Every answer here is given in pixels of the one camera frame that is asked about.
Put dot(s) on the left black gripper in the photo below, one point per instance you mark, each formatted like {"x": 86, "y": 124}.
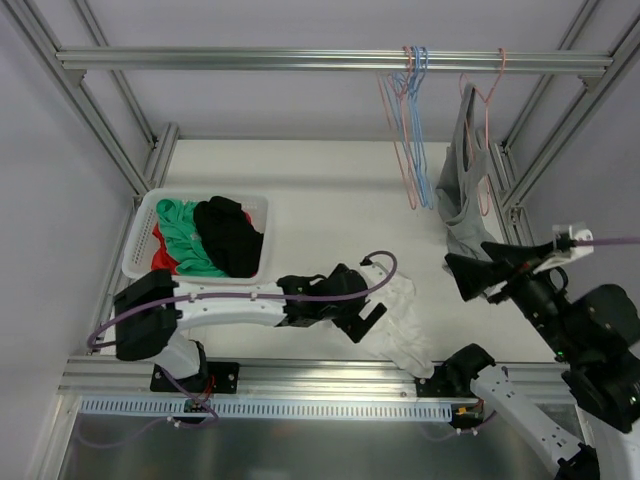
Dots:
{"x": 357, "y": 320}

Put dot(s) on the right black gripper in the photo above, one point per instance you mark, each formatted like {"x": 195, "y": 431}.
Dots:
{"x": 503, "y": 280}

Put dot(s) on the white tank top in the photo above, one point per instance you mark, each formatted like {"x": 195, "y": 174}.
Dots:
{"x": 399, "y": 335}

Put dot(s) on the pink hanger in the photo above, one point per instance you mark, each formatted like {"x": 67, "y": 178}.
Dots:
{"x": 485, "y": 202}
{"x": 380, "y": 78}

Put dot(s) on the grey tank top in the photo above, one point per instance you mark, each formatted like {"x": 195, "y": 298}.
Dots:
{"x": 464, "y": 168}

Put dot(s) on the black tank top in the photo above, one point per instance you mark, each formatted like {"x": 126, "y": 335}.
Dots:
{"x": 228, "y": 237}

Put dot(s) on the blue hanger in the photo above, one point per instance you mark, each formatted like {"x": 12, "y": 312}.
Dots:
{"x": 395, "y": 88}
{"x": 412, "y": 125}
{"x": 419, "y": 64}

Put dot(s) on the green tank top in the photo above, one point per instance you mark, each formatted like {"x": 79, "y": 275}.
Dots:
{"x": 176, "y": 223}

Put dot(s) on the red tank top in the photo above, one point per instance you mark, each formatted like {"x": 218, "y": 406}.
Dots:
{"x": 161, "y": 258}

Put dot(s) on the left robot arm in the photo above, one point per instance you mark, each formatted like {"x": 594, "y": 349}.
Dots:
{"x": 156, "y": 311}

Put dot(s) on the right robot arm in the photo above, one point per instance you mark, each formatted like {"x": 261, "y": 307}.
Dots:
{"x": 593, "y": 336}

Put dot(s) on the white plastic basket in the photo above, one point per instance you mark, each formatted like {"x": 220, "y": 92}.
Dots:
{"x": 141, "y": 244}

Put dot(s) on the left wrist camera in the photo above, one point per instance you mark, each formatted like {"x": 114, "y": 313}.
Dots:
{"x": 374, "y": 275}

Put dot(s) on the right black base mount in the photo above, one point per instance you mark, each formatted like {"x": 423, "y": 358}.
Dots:
{"x": 435, "y": 382}

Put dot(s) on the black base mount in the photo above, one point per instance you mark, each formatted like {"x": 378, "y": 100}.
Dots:
{"x": 222, "y": 377}
{"x": 435, "y": 382}

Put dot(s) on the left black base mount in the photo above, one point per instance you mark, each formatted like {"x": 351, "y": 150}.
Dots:
{"x": 222, "y": 377}

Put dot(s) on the front aluminium rail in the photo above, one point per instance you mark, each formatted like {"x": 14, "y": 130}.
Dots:
{"x": 301, "y": 379}

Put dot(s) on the white slotted cable duct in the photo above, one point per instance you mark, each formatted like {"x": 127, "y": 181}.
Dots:
{"x": 238, "y": 408}

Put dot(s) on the aluminium hanging rail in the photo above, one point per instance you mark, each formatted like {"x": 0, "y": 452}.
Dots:
{"x": 563, "y": 62}

